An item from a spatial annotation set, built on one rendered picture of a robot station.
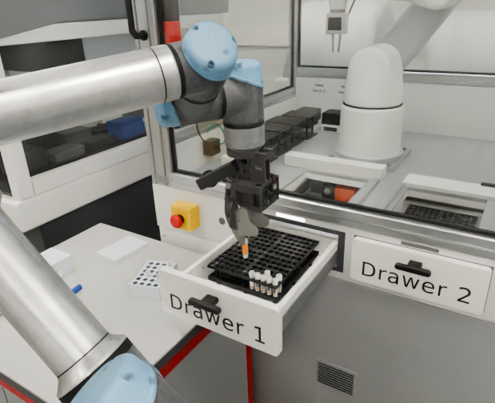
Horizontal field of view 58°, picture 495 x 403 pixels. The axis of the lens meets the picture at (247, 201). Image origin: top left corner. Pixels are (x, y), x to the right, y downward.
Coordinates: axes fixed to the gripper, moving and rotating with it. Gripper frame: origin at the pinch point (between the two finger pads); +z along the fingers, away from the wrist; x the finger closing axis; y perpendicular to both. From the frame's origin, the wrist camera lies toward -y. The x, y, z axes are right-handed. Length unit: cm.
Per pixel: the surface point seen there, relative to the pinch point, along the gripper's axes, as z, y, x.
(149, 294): 21.5, -26.3, -4.1
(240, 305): 7.8, 6.0, -10.9
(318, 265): 10.4, 12.2, 11.9
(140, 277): 19.6, -31.7, -1.5
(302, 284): 10.2, 12.2, 3.5
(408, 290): 17.0, 30.3, 20.8
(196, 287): 7.3, -4.5, -10.9
